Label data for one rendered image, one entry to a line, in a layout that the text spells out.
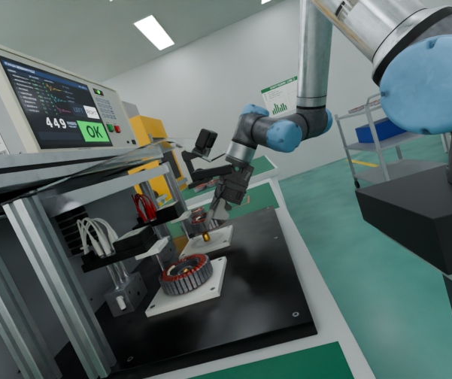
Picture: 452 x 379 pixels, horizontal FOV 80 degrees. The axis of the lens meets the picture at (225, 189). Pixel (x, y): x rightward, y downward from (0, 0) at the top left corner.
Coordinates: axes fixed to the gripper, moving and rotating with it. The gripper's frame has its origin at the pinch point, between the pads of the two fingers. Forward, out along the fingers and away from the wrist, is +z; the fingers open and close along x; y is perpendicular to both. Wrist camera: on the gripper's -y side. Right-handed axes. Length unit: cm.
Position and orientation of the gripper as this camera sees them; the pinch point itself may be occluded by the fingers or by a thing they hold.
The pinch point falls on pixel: (207, 220)
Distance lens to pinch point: 80.6
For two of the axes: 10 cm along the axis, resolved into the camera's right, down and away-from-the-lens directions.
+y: 9.3, 3.5, -0.3
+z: -3.4, 9.2, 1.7
